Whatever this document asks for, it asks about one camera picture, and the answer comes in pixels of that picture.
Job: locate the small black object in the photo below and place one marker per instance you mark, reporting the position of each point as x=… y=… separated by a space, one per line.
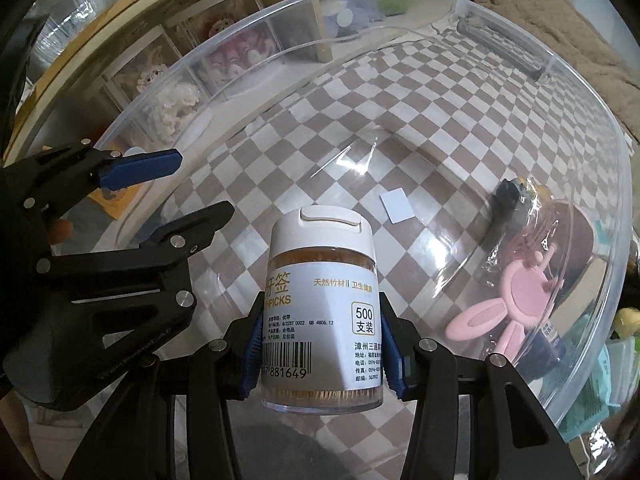
x=505 y=197

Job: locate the wooden shelf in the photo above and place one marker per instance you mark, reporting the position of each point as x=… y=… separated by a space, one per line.
x=322 y=25

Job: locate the clear plastic container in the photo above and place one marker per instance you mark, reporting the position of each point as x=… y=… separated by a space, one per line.
x=450 y=125

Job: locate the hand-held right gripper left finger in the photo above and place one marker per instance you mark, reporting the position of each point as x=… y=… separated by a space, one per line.
x=252 y=347

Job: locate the dark blue bottle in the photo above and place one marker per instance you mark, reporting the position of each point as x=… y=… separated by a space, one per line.
x=546 y=347

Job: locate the clear display box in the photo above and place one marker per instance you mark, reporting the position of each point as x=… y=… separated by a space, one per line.
x=235 y=35
x=145 y=72

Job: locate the checkered bed sheet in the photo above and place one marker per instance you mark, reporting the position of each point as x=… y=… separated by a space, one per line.
x=300 y=160

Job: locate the pink rabbit comb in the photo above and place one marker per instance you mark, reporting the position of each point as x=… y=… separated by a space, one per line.
x=480 y=317

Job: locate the purple plush toy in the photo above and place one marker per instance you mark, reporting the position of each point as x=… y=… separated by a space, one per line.
x=340 y=16

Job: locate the brown fleece blanket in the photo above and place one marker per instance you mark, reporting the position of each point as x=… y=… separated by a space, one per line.
x=575 y=25

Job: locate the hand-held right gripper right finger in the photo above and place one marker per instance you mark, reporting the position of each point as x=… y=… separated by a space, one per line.
x=392 y=355

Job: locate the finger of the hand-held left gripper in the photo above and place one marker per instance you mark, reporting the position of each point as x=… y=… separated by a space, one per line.
x=180 y=240
x=145 y=167

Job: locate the small white card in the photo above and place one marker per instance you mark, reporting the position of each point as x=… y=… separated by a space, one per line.
x=397 y=206

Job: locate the green plush toy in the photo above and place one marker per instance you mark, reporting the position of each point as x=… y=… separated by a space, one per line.
x=395 y=0

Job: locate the teal wipes packet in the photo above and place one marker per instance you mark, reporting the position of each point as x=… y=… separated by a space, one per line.
x=600 y=380

